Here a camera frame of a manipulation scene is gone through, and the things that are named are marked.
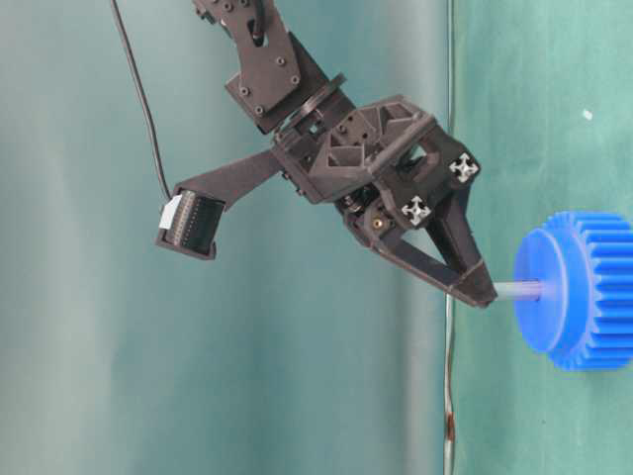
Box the black camera cable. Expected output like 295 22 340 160
109 0 175 200

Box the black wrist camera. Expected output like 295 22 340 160
155 188 225 260

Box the blue plastic gear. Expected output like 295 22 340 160
513 211 632 371

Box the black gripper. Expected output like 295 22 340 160
273 93 497 308

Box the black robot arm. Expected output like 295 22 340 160
184 1 497 308

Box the silver metal shaft pin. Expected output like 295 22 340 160
494 281 543 302

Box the green cloth mat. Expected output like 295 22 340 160
452 1 632 474

